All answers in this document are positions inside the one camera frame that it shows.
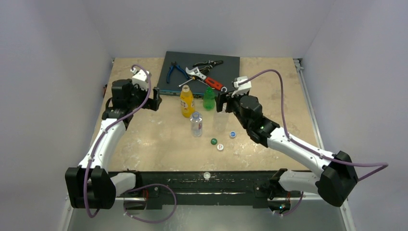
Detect aluminium side rail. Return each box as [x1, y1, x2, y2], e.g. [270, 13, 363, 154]
[293, 59, 324, 149]

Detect white juice bottle cap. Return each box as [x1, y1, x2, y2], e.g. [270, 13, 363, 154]
[203, 172, 211, 180]

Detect silver adjustable wrench red handle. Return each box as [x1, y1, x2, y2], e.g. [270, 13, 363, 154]
[185, 67, 228, 92]

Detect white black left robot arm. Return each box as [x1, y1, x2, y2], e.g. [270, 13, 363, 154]
[65, 79, 162, 209]

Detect orange juice bottle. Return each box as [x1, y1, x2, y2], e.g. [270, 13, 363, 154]
[180, 85, 195, 118]

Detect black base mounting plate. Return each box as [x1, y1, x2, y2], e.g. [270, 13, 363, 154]
[102, 170, 302, 211]

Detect clear bottle white cap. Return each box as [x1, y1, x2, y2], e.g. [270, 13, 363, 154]
[213, 111, 229, 132]

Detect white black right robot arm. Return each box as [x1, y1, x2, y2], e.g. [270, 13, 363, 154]
[215, 92, 358, 207]

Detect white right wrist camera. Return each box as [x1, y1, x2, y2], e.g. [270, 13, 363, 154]
[231, 76, 252, 97]

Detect dark grey network switch box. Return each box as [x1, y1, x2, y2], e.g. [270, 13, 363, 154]
[156, 51, 240, 98]

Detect clear bottle with label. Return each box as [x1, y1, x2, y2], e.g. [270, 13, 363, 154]
[190, 111, 203, 137]

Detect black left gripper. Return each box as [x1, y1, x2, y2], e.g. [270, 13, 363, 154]
[127, 79, 161, 111]

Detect yellow collar screwdriver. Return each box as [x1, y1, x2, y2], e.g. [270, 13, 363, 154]
[178, 77, 195, 88]

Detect black handled pliers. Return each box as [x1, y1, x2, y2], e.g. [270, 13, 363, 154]
[193, 60, 224, 69]

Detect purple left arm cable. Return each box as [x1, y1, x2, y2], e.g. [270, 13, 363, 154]
[83, 64, 153, 219]

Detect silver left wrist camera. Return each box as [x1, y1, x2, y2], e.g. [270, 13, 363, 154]
[131, 67, 152, 91]

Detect blue handled pliers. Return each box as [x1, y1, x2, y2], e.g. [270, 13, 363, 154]
[166, 62, 189, 84]

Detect aluminium front frame rail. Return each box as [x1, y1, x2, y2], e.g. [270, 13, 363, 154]
[65, 177, 348, 205]

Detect green plastic bottle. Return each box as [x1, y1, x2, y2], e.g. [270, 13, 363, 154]
[203, 87, 216, 111]

